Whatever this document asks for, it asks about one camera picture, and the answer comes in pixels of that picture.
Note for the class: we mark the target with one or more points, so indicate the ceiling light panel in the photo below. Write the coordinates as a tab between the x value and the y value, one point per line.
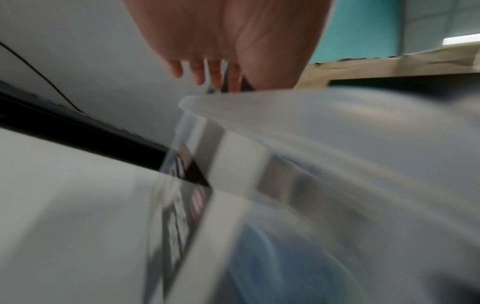
461	39

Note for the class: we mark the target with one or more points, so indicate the printed label card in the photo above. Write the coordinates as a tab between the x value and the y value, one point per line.
183	216

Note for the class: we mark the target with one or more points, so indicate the black bar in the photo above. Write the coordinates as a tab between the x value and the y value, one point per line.
75	127

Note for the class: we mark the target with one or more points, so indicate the clear plastic container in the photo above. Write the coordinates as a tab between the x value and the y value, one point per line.
337	178

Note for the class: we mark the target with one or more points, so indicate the wooden shelf board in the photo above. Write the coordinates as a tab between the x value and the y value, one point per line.
375	69

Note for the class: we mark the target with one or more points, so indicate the person's left hand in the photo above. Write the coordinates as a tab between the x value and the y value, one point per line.
232	32

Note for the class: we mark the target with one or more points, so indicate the blue item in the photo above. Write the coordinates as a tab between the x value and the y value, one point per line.
285	267

